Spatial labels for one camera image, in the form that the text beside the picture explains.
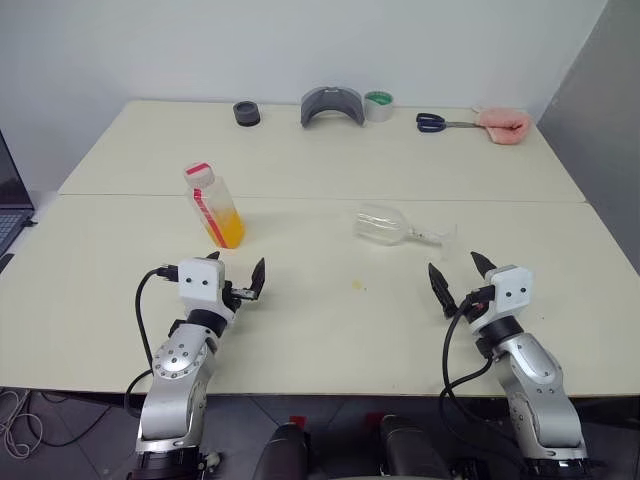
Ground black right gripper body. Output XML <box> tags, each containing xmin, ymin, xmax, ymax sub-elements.
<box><xmin>451</xmin><ymin>284</ymin><xmax>496</xmax><ymax>322</ymax></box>

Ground blue-handled scissors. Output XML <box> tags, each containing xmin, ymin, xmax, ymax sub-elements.
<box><xmin>415</xmin><ymin>111</ymin><xmax>484</xmax><ymax>134</ymax></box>

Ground white red-striped bottle cap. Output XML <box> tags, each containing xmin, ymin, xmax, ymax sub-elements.
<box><xmin>183</xmin><ymin>160</ymin><xmax>217</xmax><ymax>189</ymax></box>

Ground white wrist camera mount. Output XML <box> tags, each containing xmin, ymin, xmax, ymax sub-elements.
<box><xmin>178</xmin><ymin>257</ymin><xmax>237</xmax><ymax>327</ymax></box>
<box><xmin>467</xmin><ymin>264</ymin><xmax>535</xmax><ymax>334</ymax></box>

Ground black round container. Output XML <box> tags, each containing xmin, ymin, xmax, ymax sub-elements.
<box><xmin>233</xmin><ymin>100</ymin><xmax>262</xmax><ymax>128</ymax></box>

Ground white floor cable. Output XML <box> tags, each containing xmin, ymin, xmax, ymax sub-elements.
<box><xmin>0</xmin><ymin>388</ymin><xmax>46</xmax><ymax>459</ymax></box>

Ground dark laptop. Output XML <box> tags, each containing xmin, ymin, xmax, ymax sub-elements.
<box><xmin>0</xmin><ymin>128</ymin><xmax>39</xmax><ymax>257</ymax></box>

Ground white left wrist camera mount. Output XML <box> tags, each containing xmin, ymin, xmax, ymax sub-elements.
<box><xmin>178</xmin><ymin>257</ymin><xmax>237</xmax><ymax>327</ymax></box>

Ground dark rounded shape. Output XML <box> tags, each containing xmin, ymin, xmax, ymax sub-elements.
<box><xmin>252</xmin><ymin>421</ymin><xmax>310</xmax><ymax>480</ymax></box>
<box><xmin>377</xmin><ymin>413</ymin><xmax>452</xmax><ymax>480</ymax></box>

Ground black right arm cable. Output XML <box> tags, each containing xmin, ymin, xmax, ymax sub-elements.
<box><xmin>438</xmin><ymin>292</ymin><xmax>531</xmax><ymax>474</ymax></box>

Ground clear wine glass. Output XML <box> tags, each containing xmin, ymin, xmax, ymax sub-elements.
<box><xmin>352</xmin><ymin>203</ymin><xmax>461</xmax><ymax>262</ymax></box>

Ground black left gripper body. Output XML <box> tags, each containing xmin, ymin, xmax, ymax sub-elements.
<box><xmin>222</xmin><ymin>280</ymin><xmax>259</xmax><ymax>309</ymax></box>

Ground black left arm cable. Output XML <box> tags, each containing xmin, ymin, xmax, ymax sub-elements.
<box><xmin>124</xmin><ymin>264</ymin><xmax>181</xmax><ymax>419</ymax></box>

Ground silver tape roll green core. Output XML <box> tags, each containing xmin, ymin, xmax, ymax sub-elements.
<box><xmin>362</xmin><ymin>89</ymin><xmax>397</xmax><ymax>124</ymax></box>

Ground bottle with orange juice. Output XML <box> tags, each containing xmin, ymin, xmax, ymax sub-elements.
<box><xmin>185</xmin><ymin>173</ymin><xmax>248</xmax><ymax>250</ymax></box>

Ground grey curved visor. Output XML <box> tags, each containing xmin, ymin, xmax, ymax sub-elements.
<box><xmin>299</xmin><ymin>86</ymin><xmax>367</xmax><ymax>131</ymax></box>

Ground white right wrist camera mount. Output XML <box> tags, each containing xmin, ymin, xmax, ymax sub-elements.
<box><xmin>467</xmin><ymin>264</ymin><xmax>535</xmax><ymax>334</ymax></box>

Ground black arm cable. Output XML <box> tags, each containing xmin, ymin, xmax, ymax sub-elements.
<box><xmin>124</xmin><ymin>264</ymin><xmax>181</xmax><ymax>419</ymax></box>
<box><xmin>438</xmin><ymin>292</ymin><xmax>531</xmax><ymax>474</ymax></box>

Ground black floor cable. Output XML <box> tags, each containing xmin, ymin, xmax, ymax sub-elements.
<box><xmin>29</xmin><ymin>389</ymin><xmax>132</xmax><ymax>448</ymax></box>

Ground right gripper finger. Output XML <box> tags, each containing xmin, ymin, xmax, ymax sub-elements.
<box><xmin>470</xmin><ymin>250</ymin><xmax>498</xmax><ymax>277</ymax></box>
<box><xmin>427</xmin><ymin>261</ymin><xmax>457</xmax><ymax>319</ymax></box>

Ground pink cloth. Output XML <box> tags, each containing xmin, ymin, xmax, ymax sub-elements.
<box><xmin>473</xmin><ymin>104</ymin><xmax>533</xmax><ymax>147</ymax></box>

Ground grey partition panel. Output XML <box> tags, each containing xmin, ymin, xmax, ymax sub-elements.
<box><xmin>536</xmin><ymin>0</ymin><xmax>640</xmax><ymax>277</ymax></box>

